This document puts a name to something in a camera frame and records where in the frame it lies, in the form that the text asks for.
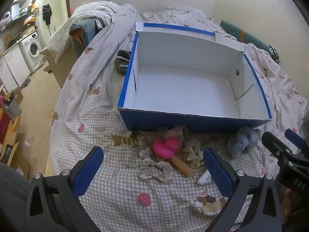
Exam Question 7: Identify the folded blue clothes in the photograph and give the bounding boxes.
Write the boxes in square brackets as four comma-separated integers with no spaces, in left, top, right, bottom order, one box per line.
[69,17,105,56]

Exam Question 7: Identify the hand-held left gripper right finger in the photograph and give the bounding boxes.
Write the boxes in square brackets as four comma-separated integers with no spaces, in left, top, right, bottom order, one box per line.
[202,147,282,232]

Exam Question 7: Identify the peach cylindrical soft toy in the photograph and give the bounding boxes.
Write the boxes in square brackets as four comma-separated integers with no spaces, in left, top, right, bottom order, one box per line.
[172,156,193,177]

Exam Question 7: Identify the printed quilt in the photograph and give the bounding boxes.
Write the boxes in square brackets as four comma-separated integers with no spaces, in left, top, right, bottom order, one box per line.
[47,1,140,64]

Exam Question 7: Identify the white fluffy scrunchie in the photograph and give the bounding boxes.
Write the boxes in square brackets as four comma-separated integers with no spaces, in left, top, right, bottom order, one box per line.
[197,170,213,185]

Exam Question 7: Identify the blue plush toy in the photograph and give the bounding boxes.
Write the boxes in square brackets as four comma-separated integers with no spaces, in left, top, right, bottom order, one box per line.
[226,126,263,158]

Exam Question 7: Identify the black hanging garment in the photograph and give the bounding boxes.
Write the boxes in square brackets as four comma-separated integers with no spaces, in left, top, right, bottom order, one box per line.
[42,4,53,25]

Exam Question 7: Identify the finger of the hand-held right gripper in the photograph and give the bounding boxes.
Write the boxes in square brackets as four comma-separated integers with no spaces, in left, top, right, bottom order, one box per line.
[261,131,294,166]
[284,129,309,156]

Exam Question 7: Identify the white washing machine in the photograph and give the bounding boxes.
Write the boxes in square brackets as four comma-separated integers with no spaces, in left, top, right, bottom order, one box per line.
[20,32,43,72]

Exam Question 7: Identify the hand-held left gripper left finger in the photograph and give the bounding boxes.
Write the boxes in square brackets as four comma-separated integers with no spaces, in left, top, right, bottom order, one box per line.
[25,146,104,232]

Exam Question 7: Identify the person's grey clothing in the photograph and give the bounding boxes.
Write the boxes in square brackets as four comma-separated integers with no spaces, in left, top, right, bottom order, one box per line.
[0,161,33,232]

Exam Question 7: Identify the brown cardboard box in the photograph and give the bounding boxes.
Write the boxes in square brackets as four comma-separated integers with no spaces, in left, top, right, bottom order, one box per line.
[0,141,32,174]

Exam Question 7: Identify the small black toy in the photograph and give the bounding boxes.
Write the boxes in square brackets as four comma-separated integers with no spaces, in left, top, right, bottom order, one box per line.
[268,45,281,64]

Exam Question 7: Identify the red cloth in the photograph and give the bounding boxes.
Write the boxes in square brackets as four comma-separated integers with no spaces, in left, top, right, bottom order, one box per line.
[0,95,11,145]

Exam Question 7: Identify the wooden bedside table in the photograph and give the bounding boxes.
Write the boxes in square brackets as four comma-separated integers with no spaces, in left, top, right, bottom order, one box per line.
[39,45,78,88]

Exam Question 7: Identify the beige plain scrunchie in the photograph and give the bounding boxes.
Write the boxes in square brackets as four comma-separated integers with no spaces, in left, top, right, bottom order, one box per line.
[182,139,205,170]

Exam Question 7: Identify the small lace-edged scrunchie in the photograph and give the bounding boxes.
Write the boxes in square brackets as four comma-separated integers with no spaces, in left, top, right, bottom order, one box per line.
[138,147,155,159]

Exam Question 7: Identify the person's right hand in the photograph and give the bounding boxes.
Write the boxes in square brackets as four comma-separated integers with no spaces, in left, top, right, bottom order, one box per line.
[281,188,309,232]

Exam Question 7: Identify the grey socks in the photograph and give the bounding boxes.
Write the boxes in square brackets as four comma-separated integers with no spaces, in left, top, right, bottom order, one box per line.
[114,50,132,75]

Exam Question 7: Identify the white kitchen cabinets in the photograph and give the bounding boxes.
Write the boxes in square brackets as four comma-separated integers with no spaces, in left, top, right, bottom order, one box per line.
[0,44,31,91]

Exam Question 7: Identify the grey bin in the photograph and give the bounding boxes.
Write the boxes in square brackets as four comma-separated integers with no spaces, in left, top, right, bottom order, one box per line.
[5,99,23,117]

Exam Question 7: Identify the brown lace scrunchie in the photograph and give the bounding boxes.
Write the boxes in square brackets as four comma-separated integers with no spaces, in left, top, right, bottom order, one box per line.
[165,125,190,142]

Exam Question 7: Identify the blue cardboard box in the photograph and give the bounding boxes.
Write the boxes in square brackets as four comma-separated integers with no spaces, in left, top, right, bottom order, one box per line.
[117,22,273,134]

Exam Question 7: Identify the pink rubber duck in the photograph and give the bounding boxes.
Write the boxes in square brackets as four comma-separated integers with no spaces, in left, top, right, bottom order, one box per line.
[153,137,181,160]

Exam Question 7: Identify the green headboard panel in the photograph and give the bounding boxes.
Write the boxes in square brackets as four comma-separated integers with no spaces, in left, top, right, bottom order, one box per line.
[220,19,270,52]

